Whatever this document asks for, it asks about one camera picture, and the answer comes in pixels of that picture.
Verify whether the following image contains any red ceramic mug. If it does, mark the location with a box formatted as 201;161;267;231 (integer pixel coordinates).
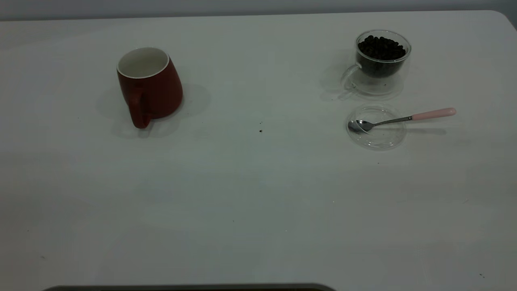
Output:
117;47;183;129

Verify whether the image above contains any pink handled metal spoon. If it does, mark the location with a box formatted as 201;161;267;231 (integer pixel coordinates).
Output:
348;108;457;133

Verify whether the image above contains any clear round glass lid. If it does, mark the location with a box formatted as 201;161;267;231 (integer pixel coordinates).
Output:
346;104;407;150

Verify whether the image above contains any clear glass cup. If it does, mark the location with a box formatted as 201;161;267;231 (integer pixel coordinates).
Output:
340;30;412;97

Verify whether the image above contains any dark coffee beans heap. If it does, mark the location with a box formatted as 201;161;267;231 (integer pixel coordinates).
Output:
358;35;406;78

